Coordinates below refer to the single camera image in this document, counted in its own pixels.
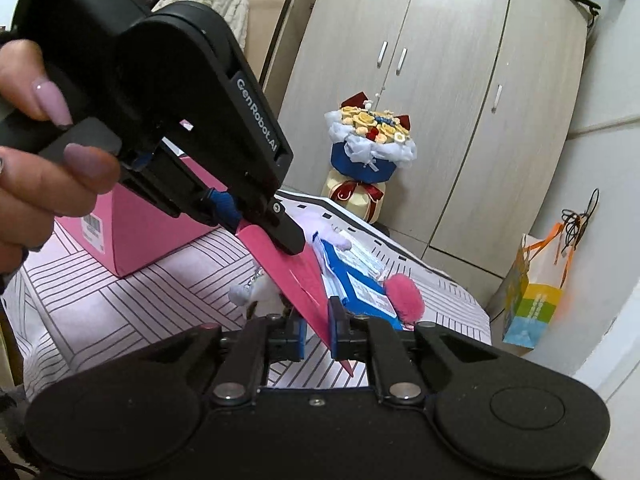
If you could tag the white plush toy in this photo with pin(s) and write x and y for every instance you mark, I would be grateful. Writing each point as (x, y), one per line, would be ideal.
(250, 292)

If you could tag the beige wardrobe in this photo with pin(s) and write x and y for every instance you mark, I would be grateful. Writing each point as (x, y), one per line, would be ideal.
(450, 110)

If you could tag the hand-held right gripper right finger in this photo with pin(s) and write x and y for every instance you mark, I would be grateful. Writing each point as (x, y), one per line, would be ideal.
(336, 332)

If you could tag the blue wipes packet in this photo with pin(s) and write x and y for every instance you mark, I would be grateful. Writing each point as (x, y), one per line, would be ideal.
(362, 290)

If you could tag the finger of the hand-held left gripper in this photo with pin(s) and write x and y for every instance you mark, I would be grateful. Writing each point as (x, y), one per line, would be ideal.
(175, 180)
(287, 232)

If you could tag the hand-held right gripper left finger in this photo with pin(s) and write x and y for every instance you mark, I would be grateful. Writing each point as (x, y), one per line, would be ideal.
(299, 340)

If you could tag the person's left hand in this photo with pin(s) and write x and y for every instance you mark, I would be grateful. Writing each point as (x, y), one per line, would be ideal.
(45, 185)

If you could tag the colourful gift bag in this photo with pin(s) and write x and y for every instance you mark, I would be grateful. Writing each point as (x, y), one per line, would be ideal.
(530, 305)

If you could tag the cream knitted hanging clothes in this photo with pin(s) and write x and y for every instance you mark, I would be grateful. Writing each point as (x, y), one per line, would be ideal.
(225, 5)

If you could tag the purple plush toy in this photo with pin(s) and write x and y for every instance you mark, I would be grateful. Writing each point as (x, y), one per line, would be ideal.
(330, 234)

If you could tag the flower bouquet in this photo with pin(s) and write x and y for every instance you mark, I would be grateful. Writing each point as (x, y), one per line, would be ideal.
(370, 160)

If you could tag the pink storage box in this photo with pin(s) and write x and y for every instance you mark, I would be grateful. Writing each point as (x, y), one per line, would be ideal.
(135, 235)

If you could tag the pink fluffy pompom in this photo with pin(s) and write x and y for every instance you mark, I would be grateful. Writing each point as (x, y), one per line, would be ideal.
(402, 297)

